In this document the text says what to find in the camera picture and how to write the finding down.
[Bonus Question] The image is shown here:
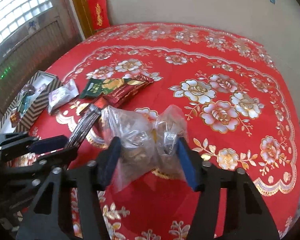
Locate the dark red snack packet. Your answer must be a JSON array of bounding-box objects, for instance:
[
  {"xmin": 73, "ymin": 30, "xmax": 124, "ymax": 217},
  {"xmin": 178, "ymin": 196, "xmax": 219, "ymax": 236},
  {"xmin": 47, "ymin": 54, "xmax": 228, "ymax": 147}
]
[{"xmin": 91, "ymin": 74, "xmax": 154, "ymax": 109}]

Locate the small red gold snack packet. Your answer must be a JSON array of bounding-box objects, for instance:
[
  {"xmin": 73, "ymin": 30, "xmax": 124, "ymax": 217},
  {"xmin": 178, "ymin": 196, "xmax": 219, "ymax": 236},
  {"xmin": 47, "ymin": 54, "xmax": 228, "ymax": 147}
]
[{"xmin": 10, "ymin": 111, "xmax": 21, "ymax": 127}]

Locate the yellow door frame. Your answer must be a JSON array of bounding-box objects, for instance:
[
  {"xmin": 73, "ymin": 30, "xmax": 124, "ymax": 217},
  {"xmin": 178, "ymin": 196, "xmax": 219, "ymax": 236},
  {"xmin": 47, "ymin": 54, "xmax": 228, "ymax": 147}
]
[{"xmin": 72, "ymin": 0, "xmax": 95, "ymax": 38}]

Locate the dark purple snack bag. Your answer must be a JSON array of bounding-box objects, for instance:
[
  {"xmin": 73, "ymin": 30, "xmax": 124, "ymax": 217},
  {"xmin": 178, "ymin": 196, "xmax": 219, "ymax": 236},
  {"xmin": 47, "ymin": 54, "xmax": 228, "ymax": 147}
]
[{"xmin": 20, "ymin": 84, "xmax": 36, "ymax": 97}]

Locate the light blue snack packet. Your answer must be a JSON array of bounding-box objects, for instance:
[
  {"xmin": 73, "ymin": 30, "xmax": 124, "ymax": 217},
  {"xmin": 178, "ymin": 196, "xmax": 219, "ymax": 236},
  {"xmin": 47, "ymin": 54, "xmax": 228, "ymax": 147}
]
[{"xmin": 17, "ymin": 96, "xmax": 31, "ymax": 117}]

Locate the white pink strawberry snack pack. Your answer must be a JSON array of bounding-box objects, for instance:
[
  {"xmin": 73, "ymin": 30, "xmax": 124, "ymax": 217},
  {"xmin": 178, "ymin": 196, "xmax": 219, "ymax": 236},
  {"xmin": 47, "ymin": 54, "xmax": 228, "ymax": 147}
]
[{"xmin": 47, "ymin": 79, "xmax": 79, "ymax": 115}]

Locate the black striped snack bar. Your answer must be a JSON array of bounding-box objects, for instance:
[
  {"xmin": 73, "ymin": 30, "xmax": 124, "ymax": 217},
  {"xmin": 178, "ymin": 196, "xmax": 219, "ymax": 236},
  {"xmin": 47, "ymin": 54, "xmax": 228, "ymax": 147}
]
[{"xmin": 64, "ymin": 104, "xmax": 101, "ymax": 148}]

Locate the dark green snack packet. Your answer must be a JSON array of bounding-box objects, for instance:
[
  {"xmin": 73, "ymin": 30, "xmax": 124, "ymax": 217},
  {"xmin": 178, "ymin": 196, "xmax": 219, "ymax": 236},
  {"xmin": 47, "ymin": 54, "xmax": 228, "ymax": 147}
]
[{"xmin": 79, "ymin": 78, "xmax": 131, "ymax": 99}]

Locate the lower red wall banner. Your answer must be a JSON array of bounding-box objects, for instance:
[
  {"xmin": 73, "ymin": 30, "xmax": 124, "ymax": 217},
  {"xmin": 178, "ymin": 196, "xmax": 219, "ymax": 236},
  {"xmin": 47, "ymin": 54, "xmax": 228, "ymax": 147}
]
[{"xmin": 87, "ymin": 0, "xmax": 110, "ymax": 30}]

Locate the red floral tablecloth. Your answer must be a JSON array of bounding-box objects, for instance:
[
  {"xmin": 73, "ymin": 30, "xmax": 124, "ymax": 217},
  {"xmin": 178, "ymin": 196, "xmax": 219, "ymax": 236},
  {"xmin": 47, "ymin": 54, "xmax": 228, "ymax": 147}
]
[{"xmin": 30, "ymin": 23, "xmax": 300, "ymax": 239}]

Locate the clear bag of snacks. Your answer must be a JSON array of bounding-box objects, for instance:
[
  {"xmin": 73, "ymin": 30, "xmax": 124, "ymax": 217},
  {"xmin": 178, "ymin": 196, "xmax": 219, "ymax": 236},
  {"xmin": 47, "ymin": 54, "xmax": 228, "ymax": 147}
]
[{"xmin": 101, "ymin": 105, "xmax": 188, "ymax": 191}]

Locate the brown wooden door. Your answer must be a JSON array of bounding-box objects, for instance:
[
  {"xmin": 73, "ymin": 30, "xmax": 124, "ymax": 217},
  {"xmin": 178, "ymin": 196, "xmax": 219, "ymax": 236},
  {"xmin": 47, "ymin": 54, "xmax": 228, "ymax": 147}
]
[{"xmin": 0, "ymin": 7, "xmax": 81, "ymax": 119}]

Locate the striped white storage box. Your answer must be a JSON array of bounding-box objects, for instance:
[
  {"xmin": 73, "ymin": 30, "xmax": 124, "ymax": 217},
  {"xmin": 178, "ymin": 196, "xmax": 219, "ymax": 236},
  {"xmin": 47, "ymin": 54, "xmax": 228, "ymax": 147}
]
[{"xmin": 0, "ymin": 71, "xmax": 62, "ymax": 133}]

